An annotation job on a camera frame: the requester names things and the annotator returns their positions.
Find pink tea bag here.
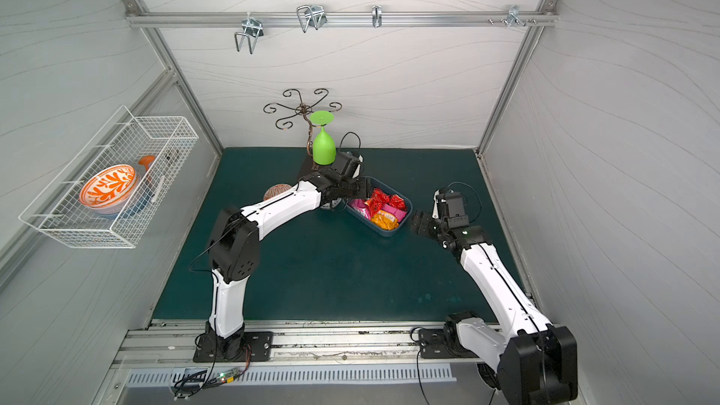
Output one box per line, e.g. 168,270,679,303
350,199,373,221
382,204,407,223

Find large red tea bag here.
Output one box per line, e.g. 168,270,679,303
366,189,390,217

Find orange spoon in basket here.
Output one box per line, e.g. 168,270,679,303
138,155,156,183

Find metal hook right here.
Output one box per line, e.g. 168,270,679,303
487,6,537,28

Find green plastic goblet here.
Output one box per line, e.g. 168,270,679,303
310,111,337,166

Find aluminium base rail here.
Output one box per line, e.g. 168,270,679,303
111,319,576,369

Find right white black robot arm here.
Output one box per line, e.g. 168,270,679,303
411,187,579,404

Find dark cup stand with rod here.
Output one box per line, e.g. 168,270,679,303
262,87,344,191

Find metal double hook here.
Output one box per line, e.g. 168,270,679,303
234,13,264,54

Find orange white bowl in basket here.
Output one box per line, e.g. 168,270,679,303
79,164,140,216

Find white wire wall basket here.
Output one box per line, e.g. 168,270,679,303
19,106,199,249

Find aluminium top rail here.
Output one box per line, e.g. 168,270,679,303
126,9,560,30

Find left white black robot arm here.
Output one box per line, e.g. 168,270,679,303
193,152,372,363

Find yellow tea bag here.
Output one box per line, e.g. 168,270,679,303
370,210,399,232

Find blue plastic storage box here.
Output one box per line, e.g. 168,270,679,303
346,177,414,237

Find orange patterned ceramic bowl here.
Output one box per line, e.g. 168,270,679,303
262,183,293,201

